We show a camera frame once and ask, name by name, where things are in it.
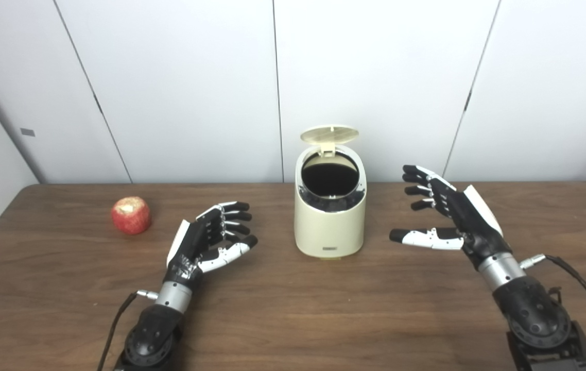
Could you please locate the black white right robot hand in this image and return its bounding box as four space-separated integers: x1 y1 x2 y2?
389 165 513 272

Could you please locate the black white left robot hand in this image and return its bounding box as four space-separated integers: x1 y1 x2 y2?
163 201 258 287

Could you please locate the red apple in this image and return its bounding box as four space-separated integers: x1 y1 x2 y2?
112 196 151 235

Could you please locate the round cream bin lid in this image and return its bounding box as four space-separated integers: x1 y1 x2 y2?
300 125 359 157

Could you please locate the cream-colored bin body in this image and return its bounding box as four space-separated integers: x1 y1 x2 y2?
294 144 367 260

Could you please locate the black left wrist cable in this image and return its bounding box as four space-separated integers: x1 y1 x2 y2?
97 290 160 371

